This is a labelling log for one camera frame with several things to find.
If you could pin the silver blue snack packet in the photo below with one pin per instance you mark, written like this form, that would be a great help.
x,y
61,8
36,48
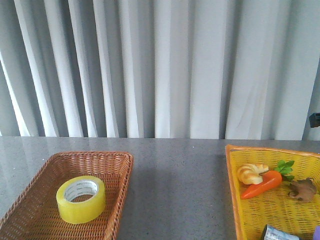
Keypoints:
x,y
271,233

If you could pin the grey pleated curtain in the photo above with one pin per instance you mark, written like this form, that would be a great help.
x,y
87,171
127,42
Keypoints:
x,y
198,69

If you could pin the toy croissant bread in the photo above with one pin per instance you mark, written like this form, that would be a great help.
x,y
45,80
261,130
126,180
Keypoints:
x,y
249,173

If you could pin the brown toy animal figure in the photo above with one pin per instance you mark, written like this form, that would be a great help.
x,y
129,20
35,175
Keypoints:
x,y
302,190

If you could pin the yellow packing tape roll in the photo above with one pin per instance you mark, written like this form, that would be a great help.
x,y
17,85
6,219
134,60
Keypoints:
x,y
81,199

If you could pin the orange toy carrot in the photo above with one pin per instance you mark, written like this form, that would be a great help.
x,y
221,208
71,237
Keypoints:
x,y
271,179

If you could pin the black device at wall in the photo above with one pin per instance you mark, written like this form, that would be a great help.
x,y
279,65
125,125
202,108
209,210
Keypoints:
x,y
314,120

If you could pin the purple object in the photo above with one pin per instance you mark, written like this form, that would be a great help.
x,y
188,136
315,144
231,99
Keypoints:
x,y
316,233

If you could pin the brown wicker basket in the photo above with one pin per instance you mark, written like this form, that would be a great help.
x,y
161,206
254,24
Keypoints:
x,y
35,215

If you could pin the yellow wicker basket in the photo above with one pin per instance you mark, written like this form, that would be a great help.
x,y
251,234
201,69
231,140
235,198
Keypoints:
x,y
273,207

